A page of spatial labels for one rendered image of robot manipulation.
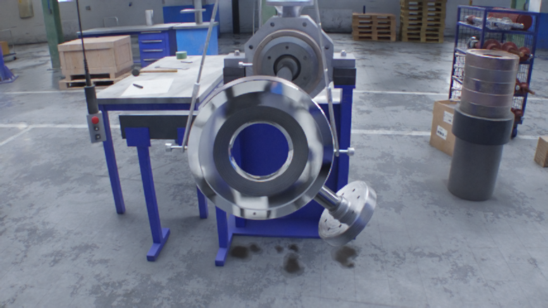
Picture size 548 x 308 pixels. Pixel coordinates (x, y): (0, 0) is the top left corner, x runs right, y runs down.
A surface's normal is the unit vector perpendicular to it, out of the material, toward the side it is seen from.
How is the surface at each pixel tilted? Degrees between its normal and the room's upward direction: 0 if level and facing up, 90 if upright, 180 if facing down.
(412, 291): 0
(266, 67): 90
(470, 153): 90
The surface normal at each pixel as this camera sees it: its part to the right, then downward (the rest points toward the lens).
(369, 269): -0.02, -0.92
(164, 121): -0.09, 0.40
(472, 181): -0.51, 0.35
